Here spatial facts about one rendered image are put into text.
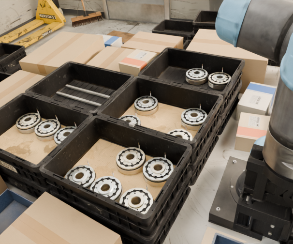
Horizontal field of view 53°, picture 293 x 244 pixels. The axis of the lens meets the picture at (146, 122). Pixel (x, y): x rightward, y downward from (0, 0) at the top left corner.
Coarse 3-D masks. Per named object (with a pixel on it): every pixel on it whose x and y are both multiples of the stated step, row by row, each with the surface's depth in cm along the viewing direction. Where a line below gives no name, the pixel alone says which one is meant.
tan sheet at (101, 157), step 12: (96, 144) 112; (108, 144) 111; (84, 156) 107; (96, 156) 107; (108, 156) 106; (96, 168) 102; (108, 168) 102; (120, 180) 97; (132, 180) 97; (144, 180) 96; (156, 192) 92
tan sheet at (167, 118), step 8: (160, 104) 128; (128, 112) 125; (160, 112) 123; (168, 112) 123; (176, 112) 122; (144, 120) 120; (152, 120) 120; (160, 120) 119; (168, 120) 119; (176, 120) 118; (152, 128) 116; (160, 128) 115; (168, 128) 115; (176, 128) 114; (184, 128) 114; (192, 136) 110
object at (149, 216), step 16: (80, 128) 104; (128, 128) 102; (64, 144) 98; (176, 144) 94; (48, 160) 93; (48, 176) 89; (176, 176) 85; (80, 192) 84; (96, 192) 82; (160, 192) 80; (112, 208) 79; (128, 208) 77
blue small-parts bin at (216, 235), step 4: (216, 232) 47; (216, 236) 47; (220, 236) 47; (224, 236) 47; (216, 240) 48; (220, 240) 48; (224, 240) 47; (228, 240) 47; (232, 240) 46; (236, 240) 46
